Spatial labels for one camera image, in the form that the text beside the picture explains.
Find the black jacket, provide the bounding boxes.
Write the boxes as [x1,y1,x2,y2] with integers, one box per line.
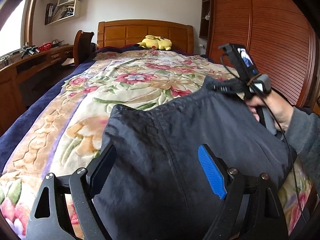
[93,77,297,239]

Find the grey sleeve right forearm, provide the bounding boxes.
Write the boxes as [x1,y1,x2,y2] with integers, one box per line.
[285,108,319,191]

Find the person right hand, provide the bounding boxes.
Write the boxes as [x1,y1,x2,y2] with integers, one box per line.
[245,90,294,132]

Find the floral bed blanket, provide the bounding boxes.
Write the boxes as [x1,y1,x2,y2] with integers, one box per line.
[1,49,312,239]

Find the wooden louvered wardrobe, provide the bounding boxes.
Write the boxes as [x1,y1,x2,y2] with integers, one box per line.
[206,0,319,108]

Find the yellow plush toy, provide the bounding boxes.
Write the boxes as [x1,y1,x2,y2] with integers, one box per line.
[134,35,172,51]

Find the wooden desk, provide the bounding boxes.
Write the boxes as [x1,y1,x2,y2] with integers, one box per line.
[1,44,73,134]

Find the dark desk chair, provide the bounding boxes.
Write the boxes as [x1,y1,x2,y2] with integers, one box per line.
[73,30,94,67]

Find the red basket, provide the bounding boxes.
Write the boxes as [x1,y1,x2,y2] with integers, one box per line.
[38,42,52,53]

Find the wooden headboard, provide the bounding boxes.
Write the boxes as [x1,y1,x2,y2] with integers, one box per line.
[97,20,194,54]

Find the black cable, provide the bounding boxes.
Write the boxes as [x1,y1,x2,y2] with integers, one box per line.
[220,53,307,227]

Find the white wall shelf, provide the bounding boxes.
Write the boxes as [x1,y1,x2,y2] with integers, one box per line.
[44,0,81,25]

